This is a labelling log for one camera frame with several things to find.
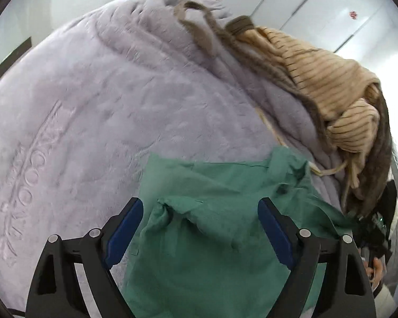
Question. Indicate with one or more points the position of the green work jacket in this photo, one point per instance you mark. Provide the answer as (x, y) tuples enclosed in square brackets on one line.
[(202, 238)]

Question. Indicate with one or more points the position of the beige striped garment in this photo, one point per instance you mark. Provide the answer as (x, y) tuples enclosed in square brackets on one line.
[(331, 89)]

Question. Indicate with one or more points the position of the white wardrobe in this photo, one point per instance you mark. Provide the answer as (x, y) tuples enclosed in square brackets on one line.
[(318, 6)]

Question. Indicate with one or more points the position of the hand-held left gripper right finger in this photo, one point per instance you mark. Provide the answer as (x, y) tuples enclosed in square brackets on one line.
[(277, 230)]

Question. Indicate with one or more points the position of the lavender plush blanket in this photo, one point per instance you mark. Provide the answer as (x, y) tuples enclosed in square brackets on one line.
[(86, 122)]

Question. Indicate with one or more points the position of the dark cloth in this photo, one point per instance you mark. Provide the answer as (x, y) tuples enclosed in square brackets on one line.
[(389, 198)]

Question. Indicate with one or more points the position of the olive brown knitted garment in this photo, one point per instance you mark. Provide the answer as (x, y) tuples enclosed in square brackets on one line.
[(378, 159)]

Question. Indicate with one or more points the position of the person's right hand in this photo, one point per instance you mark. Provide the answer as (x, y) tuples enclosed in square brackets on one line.
[(375, 270)]

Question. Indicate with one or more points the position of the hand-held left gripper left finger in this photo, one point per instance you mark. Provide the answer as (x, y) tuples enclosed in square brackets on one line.
[(124, 230)]

